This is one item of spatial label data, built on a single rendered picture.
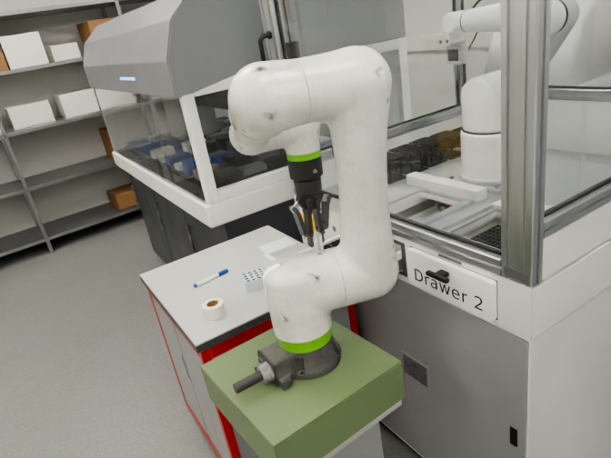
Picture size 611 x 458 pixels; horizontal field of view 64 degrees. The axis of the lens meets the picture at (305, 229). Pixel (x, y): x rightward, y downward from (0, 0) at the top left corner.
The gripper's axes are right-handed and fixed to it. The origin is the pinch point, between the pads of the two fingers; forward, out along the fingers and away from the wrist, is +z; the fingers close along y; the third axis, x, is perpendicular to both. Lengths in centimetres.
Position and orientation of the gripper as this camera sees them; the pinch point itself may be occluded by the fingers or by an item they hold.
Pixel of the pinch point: (316, 244)
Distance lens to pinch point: 141.5
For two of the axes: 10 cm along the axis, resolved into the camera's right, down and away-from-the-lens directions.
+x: 5.3, 2.6, -8.1
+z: 1.4, 9.1, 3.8
